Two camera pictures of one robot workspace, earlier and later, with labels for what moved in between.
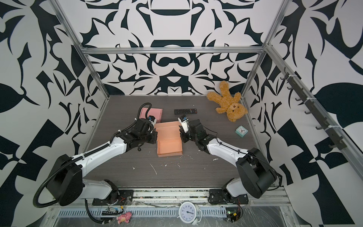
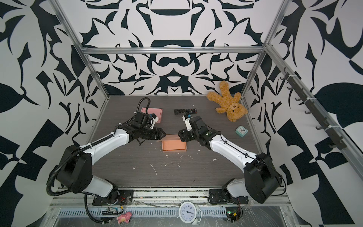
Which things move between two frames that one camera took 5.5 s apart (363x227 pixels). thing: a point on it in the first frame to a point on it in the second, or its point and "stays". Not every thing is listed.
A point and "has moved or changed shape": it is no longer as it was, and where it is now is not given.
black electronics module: x=233 y=213 stays
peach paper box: x=169 y=142 has moved or changed shape
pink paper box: x=156 y=113 stays
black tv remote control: x=185 y=111 stays
